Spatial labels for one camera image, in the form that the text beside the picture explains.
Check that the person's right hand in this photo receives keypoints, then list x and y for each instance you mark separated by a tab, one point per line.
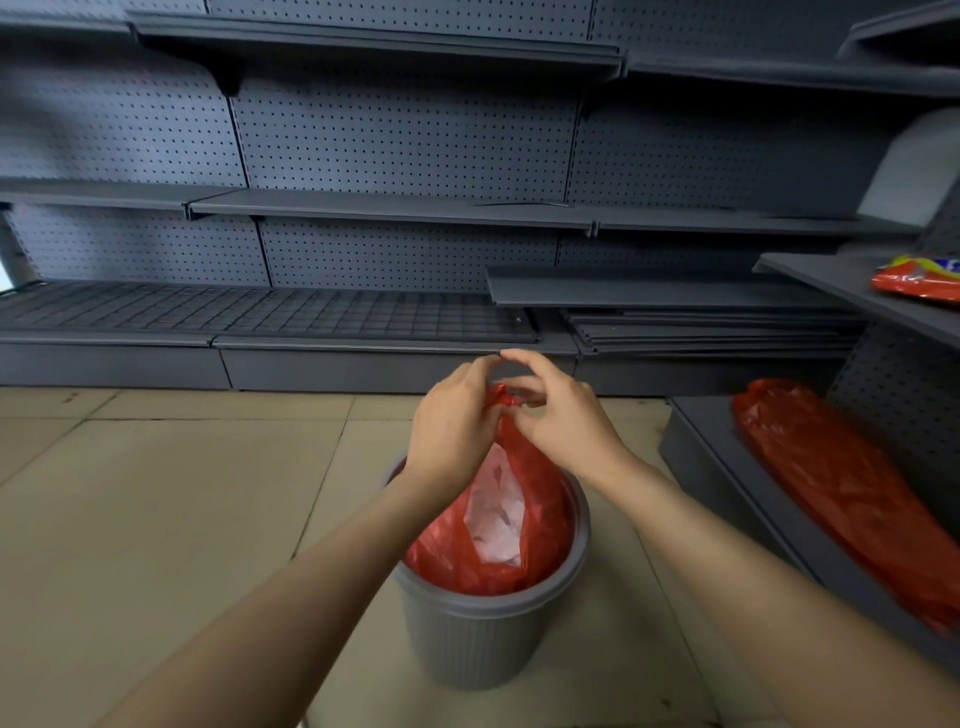
574	427

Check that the person's left hand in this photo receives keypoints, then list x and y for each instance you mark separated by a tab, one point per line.
442	435

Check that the person's left thumb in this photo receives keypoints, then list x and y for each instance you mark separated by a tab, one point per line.
495	420

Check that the person's right thumb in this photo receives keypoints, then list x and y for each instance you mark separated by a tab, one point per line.
529	387

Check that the red plastic trash bag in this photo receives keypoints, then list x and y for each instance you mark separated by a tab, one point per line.
540	517

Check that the person's left forearm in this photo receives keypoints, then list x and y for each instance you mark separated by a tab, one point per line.
300	600

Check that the person's right forearm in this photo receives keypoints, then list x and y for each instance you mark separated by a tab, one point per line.
750	600

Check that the white crumpled paper waste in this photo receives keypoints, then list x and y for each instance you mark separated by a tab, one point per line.
495	510

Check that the stack of gray shelf boards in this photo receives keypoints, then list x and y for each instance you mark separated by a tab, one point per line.
712	334

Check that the gray ribbed trash bin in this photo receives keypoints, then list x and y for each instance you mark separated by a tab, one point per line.
480	637

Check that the gray metal shelf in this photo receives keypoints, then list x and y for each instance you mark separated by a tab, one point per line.
787	73
390	210
750	223
375	41
60	19
97	193

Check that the gray pegboard shelving unit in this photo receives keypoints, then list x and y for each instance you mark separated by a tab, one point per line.
405	142

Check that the folded red plastic bag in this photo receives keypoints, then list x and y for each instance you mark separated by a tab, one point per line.
855	487

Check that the gray side shelving unit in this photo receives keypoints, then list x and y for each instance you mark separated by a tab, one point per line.
892	390

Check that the orange snack packet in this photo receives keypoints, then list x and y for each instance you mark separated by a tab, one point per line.
919	281

